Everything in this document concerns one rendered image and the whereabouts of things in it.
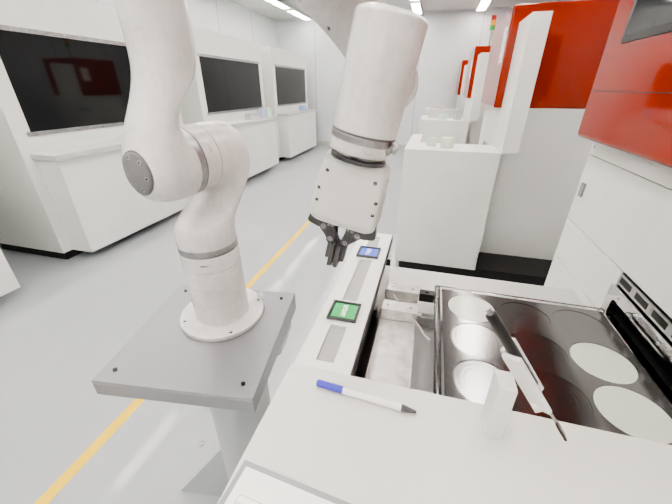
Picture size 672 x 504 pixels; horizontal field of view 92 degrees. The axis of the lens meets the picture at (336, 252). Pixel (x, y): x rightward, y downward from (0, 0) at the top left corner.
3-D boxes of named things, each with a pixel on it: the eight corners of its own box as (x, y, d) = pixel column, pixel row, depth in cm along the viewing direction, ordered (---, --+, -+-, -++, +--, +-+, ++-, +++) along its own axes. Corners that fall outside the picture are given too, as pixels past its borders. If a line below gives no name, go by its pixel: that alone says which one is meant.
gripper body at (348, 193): (400, 153, 46) (379, 224, 51) (332, 135, 47) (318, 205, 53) (394, 164, 39) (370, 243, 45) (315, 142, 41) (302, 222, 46)
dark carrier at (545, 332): (600, 313, 73) (601, 311, 73) (712, 467, 43) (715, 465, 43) (441, 290, 81) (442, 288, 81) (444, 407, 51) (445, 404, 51)
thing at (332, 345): (389, 274, 102) (392, 234, 96) (348, 436, 55) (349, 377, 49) (360, 270, 105) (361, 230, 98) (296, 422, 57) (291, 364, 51)
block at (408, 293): (418, 295, 82) (419, 285, 80) (417, 303, 79) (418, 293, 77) (386, 290, 83) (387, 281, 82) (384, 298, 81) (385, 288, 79)
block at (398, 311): (416, 314, 75) (417, 304, 73) (415, 324, 72) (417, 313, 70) (381, 309, 77) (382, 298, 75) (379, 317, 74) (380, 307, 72)
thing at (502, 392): (527, 423, 41) (560, 343, 35) (535, 452, 38) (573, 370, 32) (476, 411, 43) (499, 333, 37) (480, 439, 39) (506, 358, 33)
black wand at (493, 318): (482, 314, 33) (494, 310, 33) (480, 306, 35) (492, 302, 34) (560, 442, 38) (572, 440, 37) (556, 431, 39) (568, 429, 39)
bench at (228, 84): (282, 166, 619) (273, 42, 528) (231, 193, 464) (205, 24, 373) (232, 163, 644) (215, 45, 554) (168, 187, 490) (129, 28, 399)
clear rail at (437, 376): (439, 289, 83) (440, 284, 82) (441, 418, 50) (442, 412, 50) (433, 288, 83) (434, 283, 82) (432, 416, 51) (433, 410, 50)
